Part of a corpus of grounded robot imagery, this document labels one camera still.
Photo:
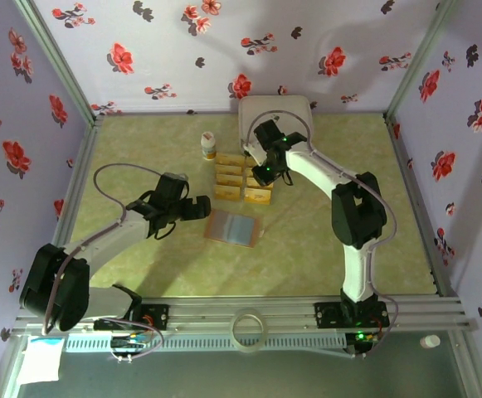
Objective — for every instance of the clear acrylic card stand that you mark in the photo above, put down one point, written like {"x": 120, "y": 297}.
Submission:
{"x": 244, "y": 182}

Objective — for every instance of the pink card holder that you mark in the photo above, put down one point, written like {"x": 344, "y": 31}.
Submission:
{"x": 232, "y": 228}

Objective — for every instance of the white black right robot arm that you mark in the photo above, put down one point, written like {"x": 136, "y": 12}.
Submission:
{"x": 356, "y": 207}

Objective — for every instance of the small white-capped pill bottle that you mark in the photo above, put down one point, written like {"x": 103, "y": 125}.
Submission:
{"x": 208, "y": 145}

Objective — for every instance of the white zip case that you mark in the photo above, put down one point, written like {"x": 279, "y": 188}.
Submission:
{"x": 249, "y": 108}

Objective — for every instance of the clear tape roll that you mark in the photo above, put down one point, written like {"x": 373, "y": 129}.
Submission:
{"x": 233, "y": 333}

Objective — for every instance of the white paper sheet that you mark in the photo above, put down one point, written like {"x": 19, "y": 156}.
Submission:
{"x": 39, "y": 365}

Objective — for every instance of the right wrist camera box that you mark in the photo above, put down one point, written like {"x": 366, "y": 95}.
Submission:
{"x": 254, "y": 152}

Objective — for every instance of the aluminium side rail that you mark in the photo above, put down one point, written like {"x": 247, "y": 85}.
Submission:
{"x": 79, "y": 174}
{"x": 406, "y": 166}

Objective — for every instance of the long aluminium frame rail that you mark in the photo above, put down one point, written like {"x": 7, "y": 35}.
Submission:
{"x": 224, "y": 309}

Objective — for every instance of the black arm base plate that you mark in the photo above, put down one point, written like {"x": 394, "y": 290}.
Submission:
{"x": 327, "y": 315}
{"x": 157, "y": 317}

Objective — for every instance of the aluminium corner post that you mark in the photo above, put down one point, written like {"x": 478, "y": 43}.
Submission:
{"x": 423, "y": 58}
{"x": 58, "y": 62}

